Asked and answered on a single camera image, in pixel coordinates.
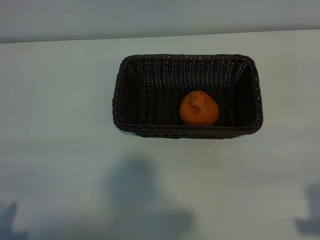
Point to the dark brown wicker basket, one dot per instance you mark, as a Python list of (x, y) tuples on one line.
[(155, 107)]

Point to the orange fruit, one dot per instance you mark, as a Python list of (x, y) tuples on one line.
[(198, 112)]

